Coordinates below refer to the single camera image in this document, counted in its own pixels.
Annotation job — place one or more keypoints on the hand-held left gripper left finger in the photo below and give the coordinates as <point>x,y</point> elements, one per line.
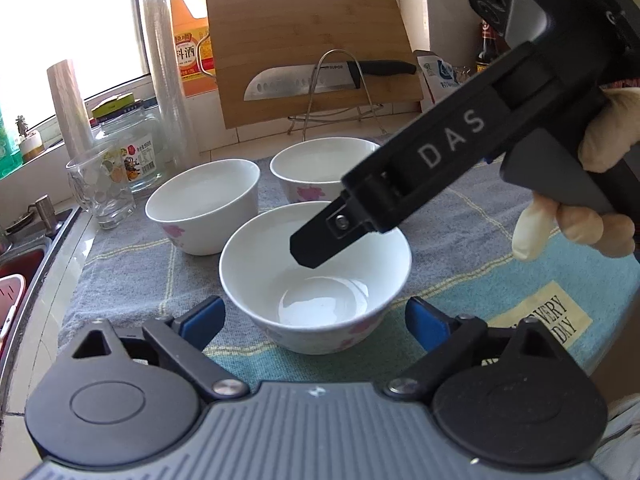
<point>202,322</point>

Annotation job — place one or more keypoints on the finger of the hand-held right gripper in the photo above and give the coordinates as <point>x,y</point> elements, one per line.
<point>320,242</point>

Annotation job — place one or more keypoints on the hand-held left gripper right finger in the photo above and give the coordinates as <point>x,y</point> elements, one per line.
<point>425,325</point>

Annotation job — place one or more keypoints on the white floral bowl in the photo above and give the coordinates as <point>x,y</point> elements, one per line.
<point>200,205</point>
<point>320,270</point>
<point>320,167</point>

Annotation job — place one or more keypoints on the person's right hand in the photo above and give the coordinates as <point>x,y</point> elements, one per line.
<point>602,135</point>

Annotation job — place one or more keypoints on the white blue salt bag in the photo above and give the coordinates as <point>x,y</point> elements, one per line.
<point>442,77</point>

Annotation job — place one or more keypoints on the grey green checked towel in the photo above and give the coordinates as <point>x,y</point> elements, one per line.
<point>475,230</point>

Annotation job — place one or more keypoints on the dark vinegar bottle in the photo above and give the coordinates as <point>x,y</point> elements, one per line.
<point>491,47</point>

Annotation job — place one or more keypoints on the clear glass cup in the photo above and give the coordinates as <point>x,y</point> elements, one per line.
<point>102,190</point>

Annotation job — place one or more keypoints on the metal sink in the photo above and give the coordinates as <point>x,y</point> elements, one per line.
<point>35,260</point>

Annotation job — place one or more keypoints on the glass jar green lid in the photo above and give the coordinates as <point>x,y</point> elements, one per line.
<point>132,155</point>

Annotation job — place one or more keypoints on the bamboo cutting board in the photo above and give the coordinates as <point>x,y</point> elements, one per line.
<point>300,25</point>

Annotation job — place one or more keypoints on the red white basin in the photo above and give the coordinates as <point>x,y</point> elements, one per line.
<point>10,305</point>

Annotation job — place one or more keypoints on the metal sink fitting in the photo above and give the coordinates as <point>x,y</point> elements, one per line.
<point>42,212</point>

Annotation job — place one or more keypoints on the tall plastic wrap roll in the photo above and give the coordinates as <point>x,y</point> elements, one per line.
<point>167,85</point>

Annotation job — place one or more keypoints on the person's white jacket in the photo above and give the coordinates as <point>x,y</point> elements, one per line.
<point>622,430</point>

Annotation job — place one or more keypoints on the orange cooking wine jug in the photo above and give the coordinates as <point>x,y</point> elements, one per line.
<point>187,40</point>

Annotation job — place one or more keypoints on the wooden rolling pin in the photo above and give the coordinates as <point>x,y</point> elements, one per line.
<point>70,110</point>

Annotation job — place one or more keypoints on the small potted plant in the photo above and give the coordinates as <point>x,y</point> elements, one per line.
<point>27,140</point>

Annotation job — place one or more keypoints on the green plastic bag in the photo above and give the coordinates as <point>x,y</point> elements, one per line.
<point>7,145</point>

